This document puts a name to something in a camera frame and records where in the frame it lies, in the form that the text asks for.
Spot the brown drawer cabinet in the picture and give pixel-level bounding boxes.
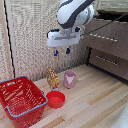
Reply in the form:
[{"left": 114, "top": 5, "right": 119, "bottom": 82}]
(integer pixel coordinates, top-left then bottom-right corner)
[{"left": 81, "top": 9, "right": 128, "bottom": 83}]

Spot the pink plastic cup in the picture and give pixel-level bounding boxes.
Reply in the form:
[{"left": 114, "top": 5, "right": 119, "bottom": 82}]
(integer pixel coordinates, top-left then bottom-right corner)
[{"left": 63, "top": 70, "right": 77, "bottom": 90}]

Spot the red plastic bowl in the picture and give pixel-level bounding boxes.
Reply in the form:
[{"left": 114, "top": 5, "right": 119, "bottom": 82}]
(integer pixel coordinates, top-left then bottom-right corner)
[{"left": 45, "top": 90, "right": 67, "bottom": 109}]

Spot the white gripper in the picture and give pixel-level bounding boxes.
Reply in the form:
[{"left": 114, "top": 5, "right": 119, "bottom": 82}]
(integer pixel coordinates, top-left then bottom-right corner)
[{"left": 46, "top": 27, "right": 82, "bottom": 57}]

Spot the toy giraffe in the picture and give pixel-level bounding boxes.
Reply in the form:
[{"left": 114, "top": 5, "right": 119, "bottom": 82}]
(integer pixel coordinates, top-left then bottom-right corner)
[{"left": 46, "top": 66, "right": 60, "bottom": 92}]

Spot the beige woven folding screen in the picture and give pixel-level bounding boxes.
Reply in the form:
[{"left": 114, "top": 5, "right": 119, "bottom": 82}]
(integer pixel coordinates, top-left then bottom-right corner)
[{"left": 0, "top": 0, "right": 101, "bottom": 83}]

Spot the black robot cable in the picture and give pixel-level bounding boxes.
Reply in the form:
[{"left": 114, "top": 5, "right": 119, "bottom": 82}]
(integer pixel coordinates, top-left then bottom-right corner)
[{"left": 80, "top": 13, "right": 128, "bottom": 36}]

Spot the red plastic shopping basket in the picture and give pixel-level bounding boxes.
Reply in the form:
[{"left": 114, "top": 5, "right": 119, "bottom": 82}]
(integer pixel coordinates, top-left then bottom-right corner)
[{"left": 0, "top": 75, "right": 49, "bottom": 128}]

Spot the silver bar drawer handle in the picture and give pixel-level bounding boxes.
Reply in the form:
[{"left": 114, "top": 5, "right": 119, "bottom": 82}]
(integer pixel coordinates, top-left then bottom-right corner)
[
  {"left": 89, "top": 32, "right": 118, "bottom": 43},
  {"left": 95, "top": 55, "right": 121, "bottom": 67}
]

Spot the brown fabric-front drawer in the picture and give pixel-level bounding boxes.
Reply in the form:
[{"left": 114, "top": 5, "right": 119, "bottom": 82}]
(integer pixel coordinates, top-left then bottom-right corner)
[
  {"left": 87, "top": 48, "right": 128, "bottom": 81},
  {"left": 82, "top": 17, "right": 128, "bottom": 61}
]

